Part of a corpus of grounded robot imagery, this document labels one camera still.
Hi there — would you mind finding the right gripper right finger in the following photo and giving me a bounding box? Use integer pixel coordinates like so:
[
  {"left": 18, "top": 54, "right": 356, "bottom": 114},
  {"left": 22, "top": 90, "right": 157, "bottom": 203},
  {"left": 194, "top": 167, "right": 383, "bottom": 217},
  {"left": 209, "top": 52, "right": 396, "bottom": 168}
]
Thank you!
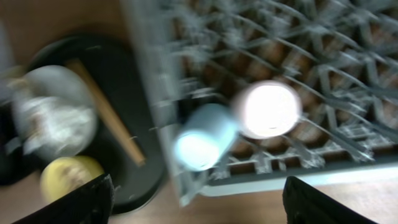
[{"left": 282, "top": 176, "right": 375, "bottom": 224}]

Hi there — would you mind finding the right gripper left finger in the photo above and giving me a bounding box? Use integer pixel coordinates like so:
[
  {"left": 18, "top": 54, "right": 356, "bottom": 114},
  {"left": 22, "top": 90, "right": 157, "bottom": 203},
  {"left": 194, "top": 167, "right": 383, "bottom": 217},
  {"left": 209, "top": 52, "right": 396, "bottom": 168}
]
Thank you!
[{"left": 15, "top": 174, "right": 114, "bottom": 224}]

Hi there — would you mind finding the yellow bowl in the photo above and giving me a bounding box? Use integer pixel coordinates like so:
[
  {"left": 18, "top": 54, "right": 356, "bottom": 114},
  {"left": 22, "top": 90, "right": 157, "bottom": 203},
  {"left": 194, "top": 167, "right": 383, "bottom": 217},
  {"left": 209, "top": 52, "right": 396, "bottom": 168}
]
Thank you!
[{"left": 40, "top": 156, "right": 104, "bottom": 203}]

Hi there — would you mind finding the pink cup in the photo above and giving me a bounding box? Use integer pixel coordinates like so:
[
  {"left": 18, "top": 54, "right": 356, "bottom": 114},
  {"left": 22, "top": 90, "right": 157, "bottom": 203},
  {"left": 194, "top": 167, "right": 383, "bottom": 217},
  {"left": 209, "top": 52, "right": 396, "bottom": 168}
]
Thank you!
[{"left": 231, "top": 80, "right": 303, "bottom": 139}]

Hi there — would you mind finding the blue cup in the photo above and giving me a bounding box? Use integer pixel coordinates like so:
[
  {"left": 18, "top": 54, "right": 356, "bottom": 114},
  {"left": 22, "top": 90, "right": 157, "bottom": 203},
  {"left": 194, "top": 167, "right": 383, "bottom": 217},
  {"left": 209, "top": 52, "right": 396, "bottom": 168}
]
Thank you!
[{"left": 173, "top": 103, "right": 239, "bottom": 172}]

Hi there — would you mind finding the grey dishwasher rack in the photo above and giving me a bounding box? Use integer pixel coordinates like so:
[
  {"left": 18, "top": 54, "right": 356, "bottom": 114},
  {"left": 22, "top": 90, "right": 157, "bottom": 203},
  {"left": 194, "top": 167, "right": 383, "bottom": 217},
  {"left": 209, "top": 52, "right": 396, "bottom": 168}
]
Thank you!
[{"left": 121, "top": 0, "right": 397, "bottom": 206}]

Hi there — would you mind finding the wooden chopstick upper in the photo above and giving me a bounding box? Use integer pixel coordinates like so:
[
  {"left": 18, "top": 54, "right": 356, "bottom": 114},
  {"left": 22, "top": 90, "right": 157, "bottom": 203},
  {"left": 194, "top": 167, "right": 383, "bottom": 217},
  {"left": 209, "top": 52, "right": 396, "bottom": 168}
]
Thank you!
[{"left": 65, "top": 59, "right": 146, "bottom": 166}]

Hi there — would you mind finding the crumpled white napkin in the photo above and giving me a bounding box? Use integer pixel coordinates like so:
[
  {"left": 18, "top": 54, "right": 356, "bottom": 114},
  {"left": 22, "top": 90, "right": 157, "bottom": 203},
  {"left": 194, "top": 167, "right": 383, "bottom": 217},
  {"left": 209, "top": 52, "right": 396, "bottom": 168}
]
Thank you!
[{"left": 12, "top": 96, "right": 97, "bottom": 160}]

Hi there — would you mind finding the grey plate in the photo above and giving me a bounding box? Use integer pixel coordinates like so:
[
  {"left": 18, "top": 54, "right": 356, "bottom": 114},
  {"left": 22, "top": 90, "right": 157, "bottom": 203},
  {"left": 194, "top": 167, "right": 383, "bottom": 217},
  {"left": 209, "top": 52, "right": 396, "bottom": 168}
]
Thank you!
[{"left": 11, "top": 65, "right": 99, "bottom": 159}]

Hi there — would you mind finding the round black tray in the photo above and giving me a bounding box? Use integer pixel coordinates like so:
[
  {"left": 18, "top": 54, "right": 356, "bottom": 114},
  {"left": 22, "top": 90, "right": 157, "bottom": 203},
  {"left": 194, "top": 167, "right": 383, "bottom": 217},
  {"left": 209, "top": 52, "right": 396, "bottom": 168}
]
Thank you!
[{"left": 28, "top": 34, "right": 167, "bottom": 215}]

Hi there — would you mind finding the gold foil wrapper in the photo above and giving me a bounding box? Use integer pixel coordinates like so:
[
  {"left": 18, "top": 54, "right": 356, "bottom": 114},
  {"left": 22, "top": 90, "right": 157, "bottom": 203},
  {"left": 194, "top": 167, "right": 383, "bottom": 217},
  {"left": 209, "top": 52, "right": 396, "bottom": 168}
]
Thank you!
[{"left": 1, "top": 65, "right": 28, "bottom": 96}]

